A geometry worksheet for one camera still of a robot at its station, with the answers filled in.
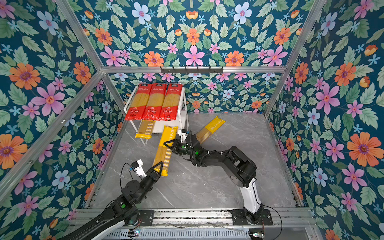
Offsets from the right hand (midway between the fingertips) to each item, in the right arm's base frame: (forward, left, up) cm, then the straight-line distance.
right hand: (164, 143), depth 81 cm
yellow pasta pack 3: (+10, +13, 0) cm, 16 cm away
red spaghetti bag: (+10, +12, +17) cm, 23 cm away
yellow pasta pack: (+26, -30, -16) cm, 43 cm away
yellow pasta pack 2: (-5, 0, -2) cm, 5 cm away
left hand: (-12, -3, 0) cm, 12 cm away
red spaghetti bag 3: (+11, -5, +17) cm, 21 cm away
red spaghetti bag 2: (+10, +3, +17) cm, 20 cm away
